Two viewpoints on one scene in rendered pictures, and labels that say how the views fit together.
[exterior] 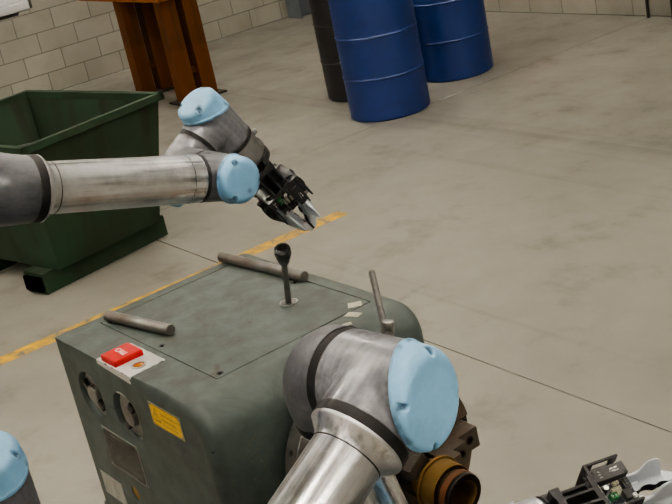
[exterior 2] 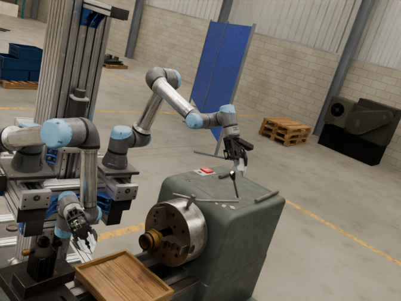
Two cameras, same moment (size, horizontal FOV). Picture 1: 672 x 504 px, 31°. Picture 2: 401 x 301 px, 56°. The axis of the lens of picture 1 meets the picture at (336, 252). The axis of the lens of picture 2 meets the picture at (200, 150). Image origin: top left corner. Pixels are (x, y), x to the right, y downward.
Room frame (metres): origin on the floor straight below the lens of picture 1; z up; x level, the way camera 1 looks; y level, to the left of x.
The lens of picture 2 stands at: (1.22, -1.58, 2.03)
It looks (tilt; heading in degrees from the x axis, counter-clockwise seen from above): 17 degrees down; 70
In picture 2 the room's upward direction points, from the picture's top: 16 degrees clockwise
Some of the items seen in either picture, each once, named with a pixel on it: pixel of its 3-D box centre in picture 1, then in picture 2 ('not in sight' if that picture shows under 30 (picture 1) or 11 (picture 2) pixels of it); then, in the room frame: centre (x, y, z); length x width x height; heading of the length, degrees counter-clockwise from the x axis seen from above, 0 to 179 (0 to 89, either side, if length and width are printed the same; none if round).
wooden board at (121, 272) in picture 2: not in sight; (123, 282); (1.56, -0.15, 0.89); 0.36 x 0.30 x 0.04; 123
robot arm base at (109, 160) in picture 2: not in sight; (116, 156); (1.50, 0.55, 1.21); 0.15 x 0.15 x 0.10
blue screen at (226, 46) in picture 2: not in sight; (212, 75); (3.96, 6.46, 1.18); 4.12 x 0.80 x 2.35; 83
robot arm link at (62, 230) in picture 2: not in sight; (68, 223); (1.28, -0.08, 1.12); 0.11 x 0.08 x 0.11; 42
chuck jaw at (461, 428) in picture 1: (453, 445); (175, 245); (1.77, -0.13, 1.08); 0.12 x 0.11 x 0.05; 123
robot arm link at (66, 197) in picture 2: not in sight; (69, 204); (1.27, -0.10, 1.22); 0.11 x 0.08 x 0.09; 107
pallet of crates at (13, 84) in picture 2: not in sight; (24, 65); (0.14, 7.06, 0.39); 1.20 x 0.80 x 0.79; 40
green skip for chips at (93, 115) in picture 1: (45, 187); not in sight; (6.60, 1.54, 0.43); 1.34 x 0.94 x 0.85; 44
